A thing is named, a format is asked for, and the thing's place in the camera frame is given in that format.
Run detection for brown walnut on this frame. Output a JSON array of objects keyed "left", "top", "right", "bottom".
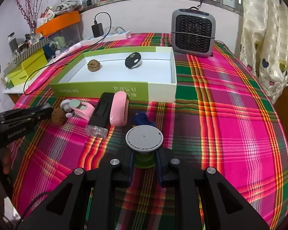
[
  {"left": 87, "top": 59, "right": 101, "bottom": 72},
  {"left": 51, "top": 108, "right": 67, "bottom": 126}
]

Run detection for small white massager knob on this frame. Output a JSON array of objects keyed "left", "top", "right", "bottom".
[{"left": 60, "top": 99, "right": 73, "bottom": 118}]

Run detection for pink device with green disc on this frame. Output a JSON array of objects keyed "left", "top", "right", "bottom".
[{"left": 69, "top": 99, "right": 94, "bottom": 121}]

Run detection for black rectangular device clear cap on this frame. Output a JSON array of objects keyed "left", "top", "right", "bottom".
[{"left": 85, "top": 92, "right": 114, "bottom": 138}]

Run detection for white green round stand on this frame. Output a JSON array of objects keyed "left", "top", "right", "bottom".
[{"left": 125, "top": 125, "right": 164, "bottom": 169}]

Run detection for pink oval case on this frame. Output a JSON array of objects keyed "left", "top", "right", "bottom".
[{"left": 110, "top": 91, "right": 129, "bottom": 127}]

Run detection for blue orange carrot toy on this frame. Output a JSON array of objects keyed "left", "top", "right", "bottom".
[{"left": 132, "top": 112, "right": 156, "bottom": 127}]

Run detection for black disc with silver dots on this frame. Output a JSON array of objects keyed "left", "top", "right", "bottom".
[{"left": 125, "top": 52, "right": 141, "bottom": 69}]

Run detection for yellow green shoe box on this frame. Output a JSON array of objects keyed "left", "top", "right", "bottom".
[{"left": 7, "top": 48, "right": 48, "bottom": 86}]

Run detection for striped patterned box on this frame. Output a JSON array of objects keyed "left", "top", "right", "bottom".
[{"left": 11, "top": 37, "right": 50, "bottom": 67}]

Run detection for glass jar black lid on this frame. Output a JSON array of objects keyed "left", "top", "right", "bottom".
[{"left": 7, "top": 32, "right": 18, "bottom": 54}]

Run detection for plaid pink bedspread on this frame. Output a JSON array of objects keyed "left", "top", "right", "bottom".
[{"left": 11, "top": 43, "right": 288, "bottom": 229}]

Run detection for orange lid storage bin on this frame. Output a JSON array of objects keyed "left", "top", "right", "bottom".
[{"left": 35, "top": 11, "right": 81, "bottom": 51}]

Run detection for purple flower branches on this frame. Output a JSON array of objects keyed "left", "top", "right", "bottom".
[{"left": 15, "top": 0, "right": 43, "bottom": 32}]

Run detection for white power strip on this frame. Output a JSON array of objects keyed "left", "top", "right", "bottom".
[{"left": 80, "top": 31, "right": 131, "bottom": 46}]

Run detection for black charger adapter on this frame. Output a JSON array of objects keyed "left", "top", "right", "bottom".
[{"left": 91, "top": 20, "right": 104, "bottom": 38}]

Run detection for green white cardboard box tray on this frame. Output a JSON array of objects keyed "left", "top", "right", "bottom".
[{"left": 50, "top": 46, "right": 177, "bottom": 103}]

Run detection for grey portable heater fan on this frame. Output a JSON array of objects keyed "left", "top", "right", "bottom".
[{"left": 171, "top": 7, "right": 216, "bottom": 58}]

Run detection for heart pattern curtain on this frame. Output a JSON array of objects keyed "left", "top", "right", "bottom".
[{"left": 240, "top": 0, "right": 288, "bottom": 103}]

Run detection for black charger cable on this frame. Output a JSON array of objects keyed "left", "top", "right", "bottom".
[{"left": 23, "top": 11, "right": 113, "bottom": 96}]

